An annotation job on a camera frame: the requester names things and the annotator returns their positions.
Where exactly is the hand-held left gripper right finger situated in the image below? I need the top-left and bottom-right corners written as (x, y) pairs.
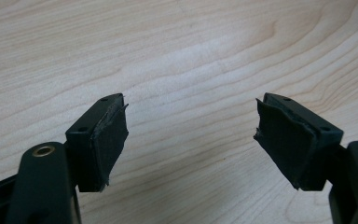
top-left (253, 91), bottom-right (345, 192)

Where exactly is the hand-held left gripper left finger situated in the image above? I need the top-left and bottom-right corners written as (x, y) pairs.
top-left (64, 92), bottom-right (130, 193)

